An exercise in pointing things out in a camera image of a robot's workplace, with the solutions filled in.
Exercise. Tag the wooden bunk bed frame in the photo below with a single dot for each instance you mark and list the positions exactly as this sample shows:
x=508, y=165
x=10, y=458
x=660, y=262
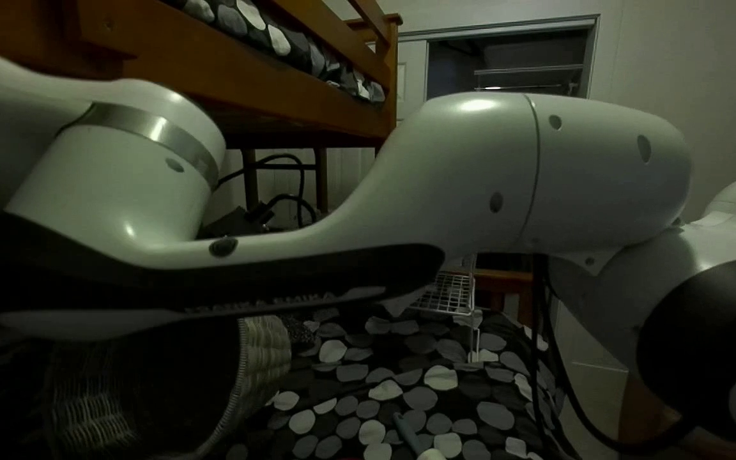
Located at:
x=215, y=78

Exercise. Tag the white wire shelf rack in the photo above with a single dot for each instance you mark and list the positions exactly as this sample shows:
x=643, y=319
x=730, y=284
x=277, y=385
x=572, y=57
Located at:
x=454, y=296

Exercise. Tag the black grey dotted bedspread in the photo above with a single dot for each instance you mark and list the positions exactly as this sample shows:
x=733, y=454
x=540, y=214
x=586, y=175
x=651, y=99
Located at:
x=361, y=386

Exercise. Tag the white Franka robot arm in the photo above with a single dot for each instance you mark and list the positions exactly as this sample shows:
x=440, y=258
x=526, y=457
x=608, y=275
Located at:
x=608, y=216

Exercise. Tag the dotted upper bunk bedding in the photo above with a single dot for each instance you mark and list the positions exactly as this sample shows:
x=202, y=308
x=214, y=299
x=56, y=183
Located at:
x=256, y=28

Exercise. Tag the grey woven wicker basket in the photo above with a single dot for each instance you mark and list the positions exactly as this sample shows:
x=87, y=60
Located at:
x=168, y=395

